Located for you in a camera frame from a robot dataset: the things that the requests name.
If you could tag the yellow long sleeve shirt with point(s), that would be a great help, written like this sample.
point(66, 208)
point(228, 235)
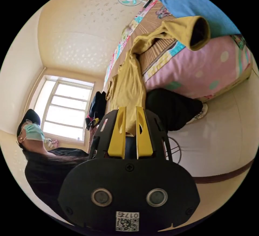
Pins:
point(127, 90)

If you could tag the person's body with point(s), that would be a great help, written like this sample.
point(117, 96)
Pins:
point(50, 169)

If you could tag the bed with woven mat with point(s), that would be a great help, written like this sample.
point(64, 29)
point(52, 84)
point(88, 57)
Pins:
point(192, 68)

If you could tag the window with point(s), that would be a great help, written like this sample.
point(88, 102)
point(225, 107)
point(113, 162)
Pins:
point(64, 106)

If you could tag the person's left hand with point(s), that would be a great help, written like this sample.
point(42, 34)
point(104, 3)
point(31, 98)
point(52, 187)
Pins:
point(93, 133)

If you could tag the blue blanket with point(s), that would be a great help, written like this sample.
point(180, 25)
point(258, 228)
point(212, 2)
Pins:
point(194, 5)

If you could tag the person's left forearm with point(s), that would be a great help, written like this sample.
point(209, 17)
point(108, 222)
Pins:
point(90, 146)

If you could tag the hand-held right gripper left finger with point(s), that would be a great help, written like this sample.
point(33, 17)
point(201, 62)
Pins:
point(117, 139)

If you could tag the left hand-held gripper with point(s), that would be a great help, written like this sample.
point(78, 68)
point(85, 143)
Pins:
point(89, 123)

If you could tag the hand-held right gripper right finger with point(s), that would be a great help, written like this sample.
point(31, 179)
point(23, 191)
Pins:
point(144, 141)

